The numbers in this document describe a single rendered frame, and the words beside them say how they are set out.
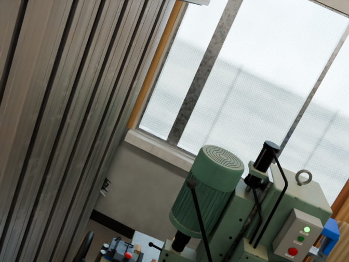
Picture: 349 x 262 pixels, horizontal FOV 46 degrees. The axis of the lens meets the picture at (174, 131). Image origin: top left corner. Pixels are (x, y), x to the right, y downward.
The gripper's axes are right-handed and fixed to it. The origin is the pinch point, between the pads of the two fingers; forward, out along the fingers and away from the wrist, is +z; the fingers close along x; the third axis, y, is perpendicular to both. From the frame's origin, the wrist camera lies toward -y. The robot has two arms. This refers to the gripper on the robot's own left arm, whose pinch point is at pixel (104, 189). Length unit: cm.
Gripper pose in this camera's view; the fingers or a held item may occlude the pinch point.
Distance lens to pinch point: 176.6
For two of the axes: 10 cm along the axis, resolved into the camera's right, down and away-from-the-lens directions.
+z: 3.2, 5.6, 7.6
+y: 6.4, 4.7, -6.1
